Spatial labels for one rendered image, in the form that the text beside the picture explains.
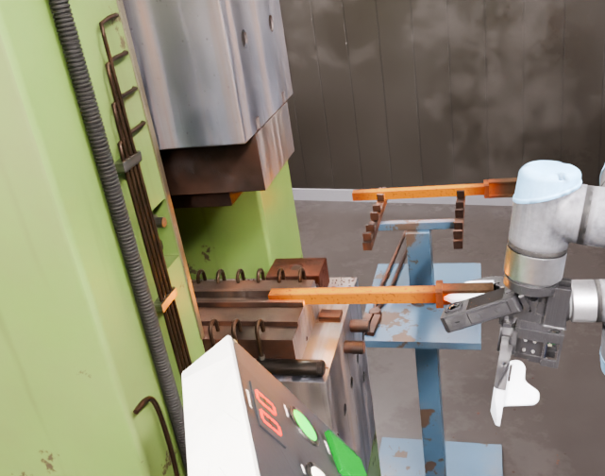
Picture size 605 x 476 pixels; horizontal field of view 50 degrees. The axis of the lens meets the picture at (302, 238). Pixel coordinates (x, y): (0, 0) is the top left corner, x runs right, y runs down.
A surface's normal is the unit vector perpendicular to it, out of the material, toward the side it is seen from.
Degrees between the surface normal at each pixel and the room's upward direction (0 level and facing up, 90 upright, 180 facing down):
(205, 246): 90
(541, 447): 0
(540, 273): 87
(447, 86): 90
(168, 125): 90
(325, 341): 0
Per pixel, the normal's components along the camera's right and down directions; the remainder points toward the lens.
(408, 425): -0.14, -0.90
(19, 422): -0.22, 0.44
